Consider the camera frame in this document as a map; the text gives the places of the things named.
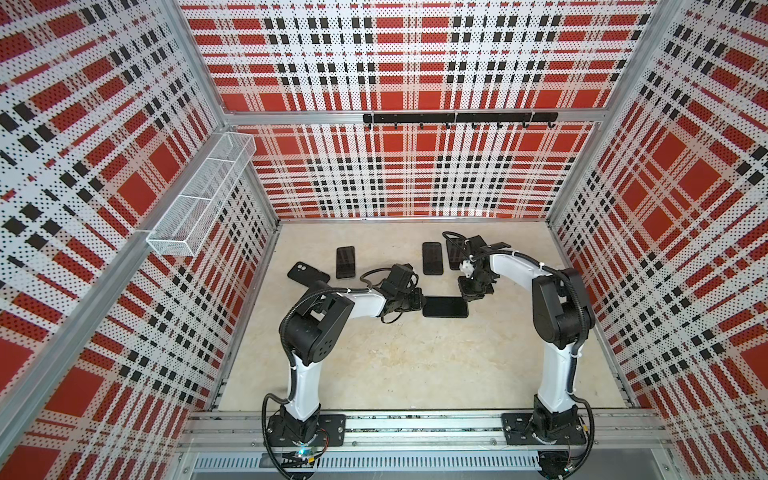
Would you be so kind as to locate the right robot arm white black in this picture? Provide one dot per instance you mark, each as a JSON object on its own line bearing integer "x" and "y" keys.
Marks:
{"x": 561, "y": 318}

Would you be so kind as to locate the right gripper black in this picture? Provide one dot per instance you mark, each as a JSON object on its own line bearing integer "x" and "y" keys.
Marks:
{"x": 469, "y": 297}

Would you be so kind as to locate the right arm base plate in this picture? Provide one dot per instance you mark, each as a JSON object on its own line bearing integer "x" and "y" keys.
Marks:
{"x": 538, "y": 427}

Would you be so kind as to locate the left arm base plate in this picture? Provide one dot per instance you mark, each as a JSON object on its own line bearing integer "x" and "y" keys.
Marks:
{"x": 319, "y": 430}

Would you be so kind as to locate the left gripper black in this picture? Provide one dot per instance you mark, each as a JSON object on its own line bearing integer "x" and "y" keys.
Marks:
{"x": 418, "y": 304}

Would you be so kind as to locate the wire mesh wall basket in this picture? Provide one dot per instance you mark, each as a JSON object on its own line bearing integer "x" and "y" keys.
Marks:
{"x": 186, "y": 224}

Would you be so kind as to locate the aluminium front rail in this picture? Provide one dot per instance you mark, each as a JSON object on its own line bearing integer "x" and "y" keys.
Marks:
{"x": 401, "y": 430}

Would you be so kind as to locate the black hook rail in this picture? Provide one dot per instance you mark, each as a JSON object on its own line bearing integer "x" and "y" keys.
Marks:
{"x": 523, "y": 118}

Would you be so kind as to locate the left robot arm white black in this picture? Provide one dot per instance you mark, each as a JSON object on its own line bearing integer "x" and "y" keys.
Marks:
{"x": 312, "y": 328}

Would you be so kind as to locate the black phone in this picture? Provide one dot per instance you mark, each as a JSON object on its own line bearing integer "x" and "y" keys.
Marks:
{"x": 345, "y": 262}

